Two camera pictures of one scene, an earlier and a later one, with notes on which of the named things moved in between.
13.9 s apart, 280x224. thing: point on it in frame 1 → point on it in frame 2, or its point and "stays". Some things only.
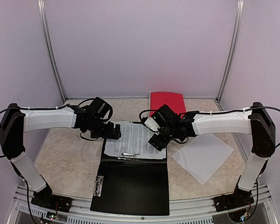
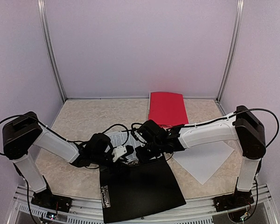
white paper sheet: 203,156 stays
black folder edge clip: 98,185 → 105,196
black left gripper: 109,134 → 118,159
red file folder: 174,101 stays
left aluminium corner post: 43,18 stays
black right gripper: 158,144 → 142,157
